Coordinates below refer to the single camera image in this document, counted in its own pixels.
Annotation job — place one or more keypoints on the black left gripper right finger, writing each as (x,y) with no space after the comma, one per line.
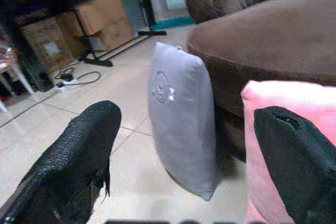
(296,161)

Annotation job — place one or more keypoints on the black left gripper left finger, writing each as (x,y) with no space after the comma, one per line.
(71,155)

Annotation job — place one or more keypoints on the pink pillow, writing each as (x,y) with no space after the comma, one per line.
(265,176)

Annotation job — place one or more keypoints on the grey pillow with round emblem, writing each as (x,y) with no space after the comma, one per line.
(181,121)

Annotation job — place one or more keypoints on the brown fabric sofa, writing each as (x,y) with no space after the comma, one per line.
(262,40)

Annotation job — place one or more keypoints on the teal floor mat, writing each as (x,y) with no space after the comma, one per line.
(170,22)

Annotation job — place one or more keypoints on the white power strip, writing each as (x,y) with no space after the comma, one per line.
(65,84)

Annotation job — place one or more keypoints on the black speaker box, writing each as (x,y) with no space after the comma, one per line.
(36,74)

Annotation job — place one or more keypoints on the white chair leg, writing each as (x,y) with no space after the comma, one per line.
(18,77)

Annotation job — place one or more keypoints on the cardboard box with white label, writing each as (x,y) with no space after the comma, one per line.
(48,44)

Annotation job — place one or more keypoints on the large brown cardboard box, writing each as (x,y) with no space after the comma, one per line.
(105,20)

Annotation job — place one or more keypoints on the black metal table frame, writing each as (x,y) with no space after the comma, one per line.
(110,24)

